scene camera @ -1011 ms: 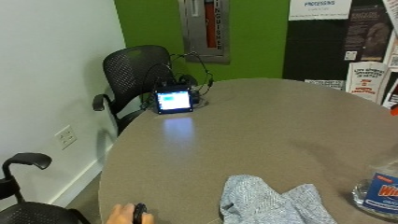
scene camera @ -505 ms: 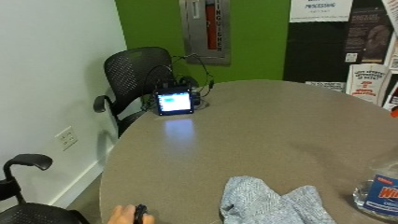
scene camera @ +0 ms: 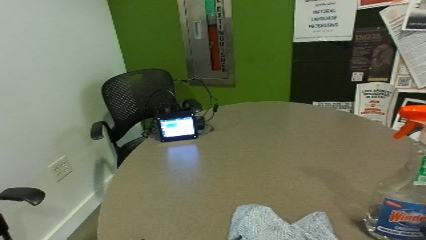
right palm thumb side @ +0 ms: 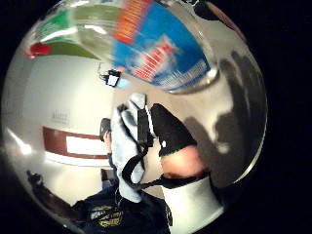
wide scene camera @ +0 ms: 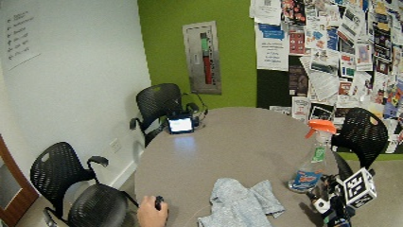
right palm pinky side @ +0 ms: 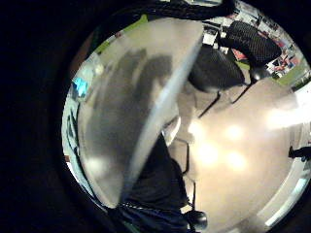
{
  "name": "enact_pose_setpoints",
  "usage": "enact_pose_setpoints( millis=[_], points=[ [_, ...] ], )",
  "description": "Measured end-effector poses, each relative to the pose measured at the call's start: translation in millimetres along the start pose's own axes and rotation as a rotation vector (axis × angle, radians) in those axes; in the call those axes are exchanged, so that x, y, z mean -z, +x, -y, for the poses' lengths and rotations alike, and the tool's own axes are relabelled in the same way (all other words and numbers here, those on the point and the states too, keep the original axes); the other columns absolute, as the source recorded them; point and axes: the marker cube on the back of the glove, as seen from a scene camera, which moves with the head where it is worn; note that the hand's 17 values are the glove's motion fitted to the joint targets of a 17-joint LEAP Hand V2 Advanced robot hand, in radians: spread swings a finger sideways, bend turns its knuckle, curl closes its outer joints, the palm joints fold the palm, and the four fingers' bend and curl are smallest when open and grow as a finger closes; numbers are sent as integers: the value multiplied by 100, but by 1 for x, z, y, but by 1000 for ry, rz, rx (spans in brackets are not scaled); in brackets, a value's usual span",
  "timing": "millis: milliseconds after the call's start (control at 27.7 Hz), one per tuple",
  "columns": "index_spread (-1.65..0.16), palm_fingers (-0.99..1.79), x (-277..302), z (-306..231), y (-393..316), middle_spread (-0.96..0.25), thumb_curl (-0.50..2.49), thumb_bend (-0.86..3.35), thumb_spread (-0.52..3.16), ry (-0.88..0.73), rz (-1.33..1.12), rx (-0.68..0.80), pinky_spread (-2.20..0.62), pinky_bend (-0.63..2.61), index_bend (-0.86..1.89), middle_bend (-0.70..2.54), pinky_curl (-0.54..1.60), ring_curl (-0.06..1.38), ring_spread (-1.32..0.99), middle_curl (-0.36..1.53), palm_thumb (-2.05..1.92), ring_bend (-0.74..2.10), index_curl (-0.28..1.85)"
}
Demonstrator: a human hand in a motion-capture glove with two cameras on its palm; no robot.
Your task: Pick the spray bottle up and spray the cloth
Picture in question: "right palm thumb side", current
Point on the small black and white device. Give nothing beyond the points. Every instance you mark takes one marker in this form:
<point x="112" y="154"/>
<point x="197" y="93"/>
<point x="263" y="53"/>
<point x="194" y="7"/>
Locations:
<point x="112" y="78"/>

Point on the the person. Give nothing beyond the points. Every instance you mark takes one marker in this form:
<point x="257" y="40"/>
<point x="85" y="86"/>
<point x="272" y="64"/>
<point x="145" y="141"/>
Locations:
<point x="107" y="214"/>

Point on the clear plastic bottle blue label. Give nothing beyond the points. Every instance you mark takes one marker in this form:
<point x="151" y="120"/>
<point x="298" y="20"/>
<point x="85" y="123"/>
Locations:
<point x="156" y="42"/>

